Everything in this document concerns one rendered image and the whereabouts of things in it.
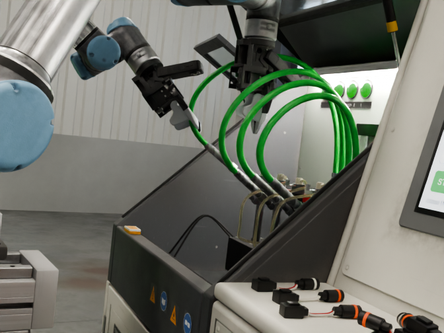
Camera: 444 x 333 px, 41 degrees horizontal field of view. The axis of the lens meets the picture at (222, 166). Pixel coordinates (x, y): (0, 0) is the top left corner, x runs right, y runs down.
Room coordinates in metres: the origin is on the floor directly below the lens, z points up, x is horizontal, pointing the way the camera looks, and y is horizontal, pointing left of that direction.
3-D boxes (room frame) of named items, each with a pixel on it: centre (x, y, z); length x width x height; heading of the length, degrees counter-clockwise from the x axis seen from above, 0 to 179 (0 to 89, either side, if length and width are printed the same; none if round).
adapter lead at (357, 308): (0.83, -0.16, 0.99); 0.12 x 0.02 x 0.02; 106
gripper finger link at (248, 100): (1.39, -0.04, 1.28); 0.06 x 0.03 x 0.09; 114
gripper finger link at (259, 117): (1.36, -0.06, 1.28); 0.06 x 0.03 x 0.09; 114
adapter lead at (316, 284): (0.97, -0.13, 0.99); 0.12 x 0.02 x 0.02; 116
